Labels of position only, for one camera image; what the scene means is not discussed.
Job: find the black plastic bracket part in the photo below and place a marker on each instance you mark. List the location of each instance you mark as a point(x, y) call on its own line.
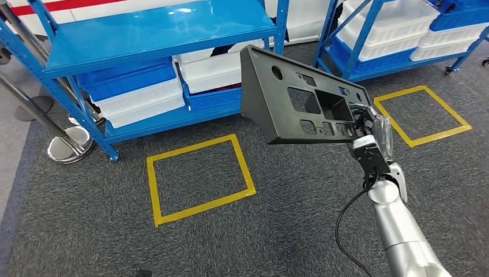
point(267, 111)

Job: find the blue plastic bin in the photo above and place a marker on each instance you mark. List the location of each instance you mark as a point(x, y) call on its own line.
point(126, 80)
point(462, 19)
point(214, 100)
point(382, 65)

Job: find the red object in bin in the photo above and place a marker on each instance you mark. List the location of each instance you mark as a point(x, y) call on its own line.
point(229, 88)

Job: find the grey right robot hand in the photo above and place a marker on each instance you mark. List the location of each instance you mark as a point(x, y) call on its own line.
point(382, 133)

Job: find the black ribbed object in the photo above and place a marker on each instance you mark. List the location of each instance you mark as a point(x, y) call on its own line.
point(225, 49)

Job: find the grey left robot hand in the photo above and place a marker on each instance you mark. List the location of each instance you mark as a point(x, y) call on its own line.
point(145, 273)

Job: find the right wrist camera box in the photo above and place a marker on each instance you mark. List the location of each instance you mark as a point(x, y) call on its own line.
point(368, 156)

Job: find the blue metal shelf rack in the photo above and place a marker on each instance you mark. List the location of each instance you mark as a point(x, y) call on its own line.
point(152, 34)
point(359, 46)

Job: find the thin black stanchion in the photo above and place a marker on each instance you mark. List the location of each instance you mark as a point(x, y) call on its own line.
point(26, 112)

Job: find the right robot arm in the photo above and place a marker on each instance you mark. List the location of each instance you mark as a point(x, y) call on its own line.
point(401, 229)

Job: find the white car with red stripe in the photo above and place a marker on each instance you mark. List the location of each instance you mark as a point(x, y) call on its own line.
point(95, 10)

